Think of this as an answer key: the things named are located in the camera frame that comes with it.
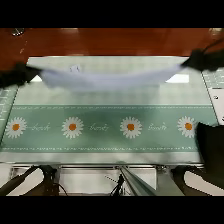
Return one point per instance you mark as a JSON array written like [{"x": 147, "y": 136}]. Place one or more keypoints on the white shirt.
[{"x": 110, "y": 80}]

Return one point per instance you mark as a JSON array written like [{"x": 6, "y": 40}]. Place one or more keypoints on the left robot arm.
[{"x": 15, "y": 75}]

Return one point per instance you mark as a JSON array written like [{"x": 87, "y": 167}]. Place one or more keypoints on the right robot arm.
[{"x": 205, "y": 60}]

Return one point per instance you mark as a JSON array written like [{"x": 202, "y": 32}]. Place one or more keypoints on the silver frame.
[{"x": 135, "y": 182}]

